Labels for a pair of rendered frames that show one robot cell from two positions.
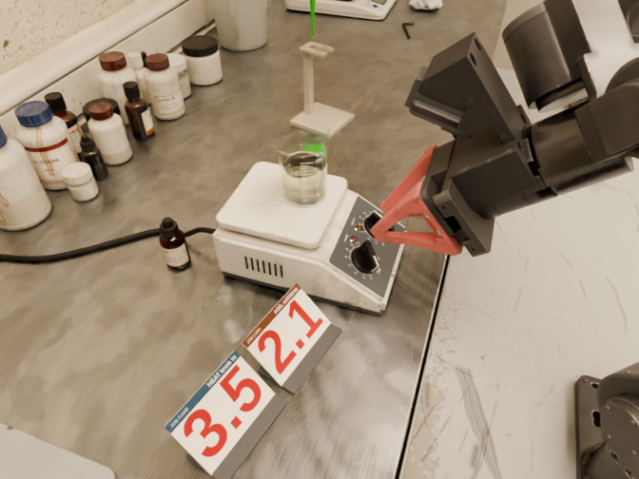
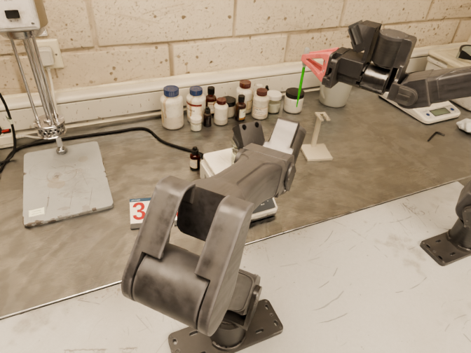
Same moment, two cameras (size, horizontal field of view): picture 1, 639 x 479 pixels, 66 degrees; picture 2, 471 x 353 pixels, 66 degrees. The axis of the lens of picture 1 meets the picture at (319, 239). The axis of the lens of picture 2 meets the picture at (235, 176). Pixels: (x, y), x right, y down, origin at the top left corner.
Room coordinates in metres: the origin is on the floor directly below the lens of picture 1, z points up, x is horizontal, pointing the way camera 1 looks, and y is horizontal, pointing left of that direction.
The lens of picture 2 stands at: (-0.09, -0.48, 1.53)
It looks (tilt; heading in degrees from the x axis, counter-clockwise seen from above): 39 degrees down; 44
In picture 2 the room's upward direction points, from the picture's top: 4 degrees clockwise
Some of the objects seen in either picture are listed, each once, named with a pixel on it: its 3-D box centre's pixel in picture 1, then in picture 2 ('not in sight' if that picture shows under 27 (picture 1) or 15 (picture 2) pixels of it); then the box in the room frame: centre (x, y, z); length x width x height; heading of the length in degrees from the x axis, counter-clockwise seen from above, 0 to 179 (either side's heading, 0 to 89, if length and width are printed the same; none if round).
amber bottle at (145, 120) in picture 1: (137, 109); (240, 107); (0.71, 0.29, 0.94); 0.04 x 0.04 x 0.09
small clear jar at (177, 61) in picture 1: (172, 77); (272, 101); (0.84, 0.27, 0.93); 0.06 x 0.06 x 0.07
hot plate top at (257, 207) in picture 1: (284, 201); (232, 163); (0.43, 0.04, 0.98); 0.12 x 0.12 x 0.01; 71
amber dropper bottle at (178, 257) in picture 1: (172, 240); (195, 157); (0.42, 0.17, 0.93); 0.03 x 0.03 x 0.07
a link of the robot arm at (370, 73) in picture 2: not in sight; (377, 76); (0.65, -0.16, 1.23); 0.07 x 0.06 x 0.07; 101
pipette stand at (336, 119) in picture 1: (322, 86); (319, 135); (0.75, 0.00, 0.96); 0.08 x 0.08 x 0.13; 56
